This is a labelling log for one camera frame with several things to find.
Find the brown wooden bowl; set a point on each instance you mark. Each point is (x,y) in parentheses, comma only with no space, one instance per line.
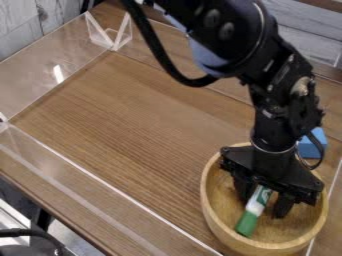
(277,237)

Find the clear acrylic barrier wall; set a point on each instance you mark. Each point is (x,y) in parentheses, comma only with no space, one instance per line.
(106,142)

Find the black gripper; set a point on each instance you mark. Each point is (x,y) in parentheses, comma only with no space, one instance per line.
(277,171)

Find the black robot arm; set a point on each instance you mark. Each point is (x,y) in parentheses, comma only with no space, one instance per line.
(237,44)

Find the green white Expo marker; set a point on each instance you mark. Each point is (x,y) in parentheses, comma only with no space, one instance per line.
(255,206)

